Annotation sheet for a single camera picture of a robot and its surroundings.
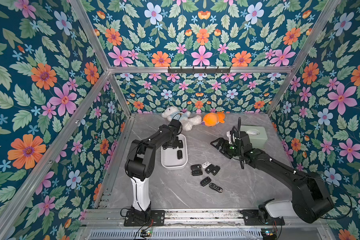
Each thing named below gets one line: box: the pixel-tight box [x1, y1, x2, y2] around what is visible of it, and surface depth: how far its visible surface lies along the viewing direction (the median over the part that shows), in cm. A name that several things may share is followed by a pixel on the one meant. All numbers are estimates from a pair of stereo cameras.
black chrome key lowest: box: [209, 182, 224, 193], surface depth 84 cm
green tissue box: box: [240, 125, 268, 150], surface depth 100 cm
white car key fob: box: [202, 161, 212, 168], surface depth 94 cm
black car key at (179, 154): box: [177, 150, 183, 160], surface depth 98 cm
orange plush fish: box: [203, 111, 226, 127], surface depth 110 cm
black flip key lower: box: [200, 176, 212, 187], surface depth 87 cm
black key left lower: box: [191, 169, 203, 176], surface depth 90 cm
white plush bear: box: [161, 106, 202, 131], surface depth 110 cm
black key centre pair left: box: [205, 164, 215, 174], surface depth 92 cm
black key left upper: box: [190, 164, 202, 171], surface depth 92 cm
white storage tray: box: [160, 134, 188, 170], surface depth 97 cm
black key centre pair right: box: [211, 165, 221, 176], surface depth 91 cm
